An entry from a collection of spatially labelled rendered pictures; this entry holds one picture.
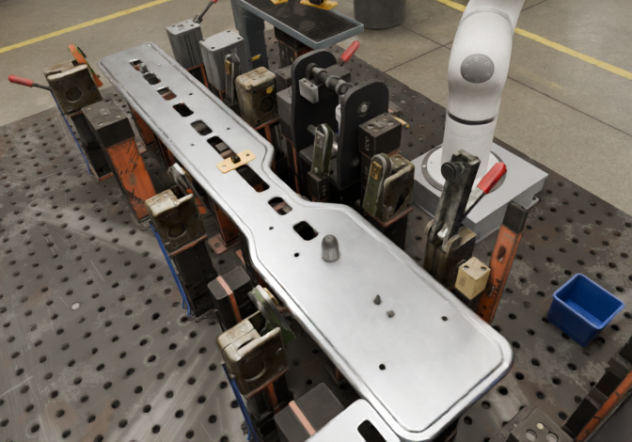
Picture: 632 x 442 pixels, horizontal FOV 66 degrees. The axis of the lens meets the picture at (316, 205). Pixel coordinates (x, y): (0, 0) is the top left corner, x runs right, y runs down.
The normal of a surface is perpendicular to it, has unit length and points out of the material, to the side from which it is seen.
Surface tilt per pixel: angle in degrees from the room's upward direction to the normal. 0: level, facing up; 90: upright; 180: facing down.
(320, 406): 0
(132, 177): 90
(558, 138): 0
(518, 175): 2
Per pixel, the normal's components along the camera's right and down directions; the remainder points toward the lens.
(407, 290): -0.07, -0.71
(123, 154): 0.59, 0.54
